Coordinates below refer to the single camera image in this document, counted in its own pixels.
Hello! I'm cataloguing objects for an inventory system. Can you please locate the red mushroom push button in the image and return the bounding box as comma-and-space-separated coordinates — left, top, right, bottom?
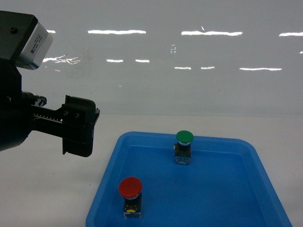
118, 176, 143, 218

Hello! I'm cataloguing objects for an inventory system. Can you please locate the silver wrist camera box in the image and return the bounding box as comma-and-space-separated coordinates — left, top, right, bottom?
15, 22, 53, 70

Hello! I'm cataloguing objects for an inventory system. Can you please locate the white glossy whiteboard panel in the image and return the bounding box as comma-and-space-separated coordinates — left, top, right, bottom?
21, 0, 303, 116

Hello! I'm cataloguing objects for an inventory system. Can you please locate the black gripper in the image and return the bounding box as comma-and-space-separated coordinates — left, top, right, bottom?
0, 11, 100, 157

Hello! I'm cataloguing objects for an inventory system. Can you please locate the blue plastic tray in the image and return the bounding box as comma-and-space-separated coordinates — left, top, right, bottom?
86, 132, 291, 227

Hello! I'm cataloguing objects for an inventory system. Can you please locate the green mushroom push button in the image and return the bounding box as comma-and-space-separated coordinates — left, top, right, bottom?
174, 131, 194, 165

